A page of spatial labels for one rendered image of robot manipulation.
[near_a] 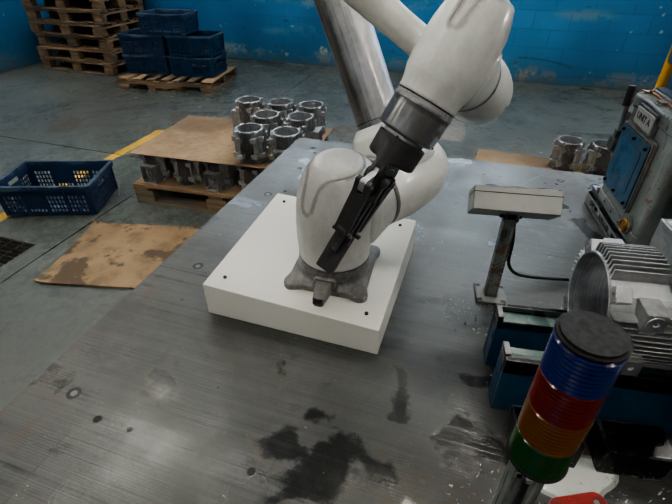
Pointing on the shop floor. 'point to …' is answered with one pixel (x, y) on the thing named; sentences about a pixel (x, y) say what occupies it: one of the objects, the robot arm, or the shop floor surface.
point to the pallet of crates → (150, 64)
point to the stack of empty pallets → (83, 32)
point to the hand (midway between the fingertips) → (335, 251)
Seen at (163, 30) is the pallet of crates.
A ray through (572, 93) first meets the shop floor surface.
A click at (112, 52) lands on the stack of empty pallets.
